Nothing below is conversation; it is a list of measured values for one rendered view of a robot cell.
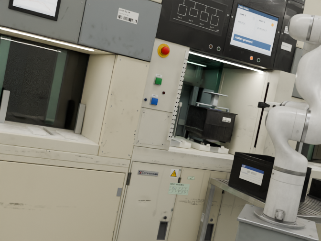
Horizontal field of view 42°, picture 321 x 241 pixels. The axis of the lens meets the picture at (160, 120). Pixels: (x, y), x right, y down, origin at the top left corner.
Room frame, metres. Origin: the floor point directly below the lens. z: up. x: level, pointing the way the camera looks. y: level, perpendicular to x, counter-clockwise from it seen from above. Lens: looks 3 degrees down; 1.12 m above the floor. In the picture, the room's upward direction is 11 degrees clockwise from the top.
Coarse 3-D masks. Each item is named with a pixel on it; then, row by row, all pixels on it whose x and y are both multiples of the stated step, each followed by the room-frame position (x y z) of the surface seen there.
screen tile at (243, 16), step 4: (240, 12) 2.24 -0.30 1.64; (244, 12) 2.25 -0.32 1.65; (240, 16) 2.25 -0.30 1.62; (244, 16) 2.26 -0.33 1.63; (248, 16) 2.27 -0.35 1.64; (256, 16) 2.29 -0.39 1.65; (244, 20) 2.26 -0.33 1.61; (248, 20) 2.27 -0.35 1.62; (252, 20) 2.28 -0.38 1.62; (256, 20) 2.29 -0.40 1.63; (236, 24) 2.24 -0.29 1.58; (240, 24) 2.25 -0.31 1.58; (252, 24) 2.29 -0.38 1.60; (236, 28) 2.24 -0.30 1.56; (240, 28) 2.25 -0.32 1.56; (244, 28) 2.26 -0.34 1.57; (248, 28) 2.28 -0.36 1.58; (252, 28) 2.29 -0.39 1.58; (240, 32) 2.25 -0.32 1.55; (244, 32) 2.27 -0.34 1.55; (248, 32) 2.28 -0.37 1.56; (252, 32) 2.29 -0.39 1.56; (252, 36) 2.29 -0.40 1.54
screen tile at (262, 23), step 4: (260, 20) 2.31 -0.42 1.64; (264, 20) 2.32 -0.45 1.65; (260, 24) 2.31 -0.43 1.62; (264, 24) 2.32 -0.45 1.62; (268, 24) 2.34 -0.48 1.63; (268, 28) 2.34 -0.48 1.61; (272, 28) 2.35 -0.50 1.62; (256, 32) 2.30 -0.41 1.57; (260, 32) 2.32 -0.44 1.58; (264, 32) 2.33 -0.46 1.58; (272, 32) 2.35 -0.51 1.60; (256, 36) 2.30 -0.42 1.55; (260, 36) 2.32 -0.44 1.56; (264, 36) 2.33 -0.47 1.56; (268, 36) 2.34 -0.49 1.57; (272, 36) 2.36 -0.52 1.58; (264, 40) 2.33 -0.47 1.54; (268, 40) 2.35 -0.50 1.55
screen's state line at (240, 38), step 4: (236, 36) 2.25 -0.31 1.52; (240, 36) 2.26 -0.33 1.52; (236, 40) 2.25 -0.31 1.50; (240, 40) 2.26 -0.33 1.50; (244, 40) 2.27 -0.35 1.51; (248, 40) 2.28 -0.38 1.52; (252, 40) 2.30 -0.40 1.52; (256, 40) 2.31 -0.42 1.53; (252, 44) 2.30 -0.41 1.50; (256, 44) 2.31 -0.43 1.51; (260, 44) 2.32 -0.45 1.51; (264, 44) 2.33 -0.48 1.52; (268, 44) 2.35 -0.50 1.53; (264, 48) 2.34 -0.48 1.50; (268, 48) 2.35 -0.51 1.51
